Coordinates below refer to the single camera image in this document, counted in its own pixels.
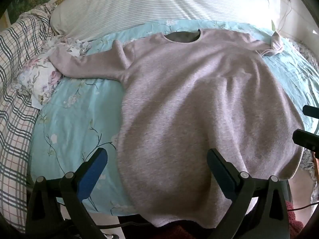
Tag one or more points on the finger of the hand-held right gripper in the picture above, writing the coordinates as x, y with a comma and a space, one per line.
306, 139
311, 111

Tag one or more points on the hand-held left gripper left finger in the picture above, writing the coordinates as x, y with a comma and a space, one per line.
91, 174

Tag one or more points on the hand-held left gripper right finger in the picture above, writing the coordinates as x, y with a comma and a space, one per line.
220, 171

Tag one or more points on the pink knit sweater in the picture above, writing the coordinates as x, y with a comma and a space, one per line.
194, 99

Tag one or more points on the light blue floral bedsheet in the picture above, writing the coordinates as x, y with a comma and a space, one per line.
74, 119

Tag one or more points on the plaid cloth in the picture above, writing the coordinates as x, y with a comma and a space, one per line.
15, 119

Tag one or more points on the white floral cloth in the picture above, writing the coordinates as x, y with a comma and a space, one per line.
41, 74

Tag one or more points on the white striped pillow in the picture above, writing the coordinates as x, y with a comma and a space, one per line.
149, 2

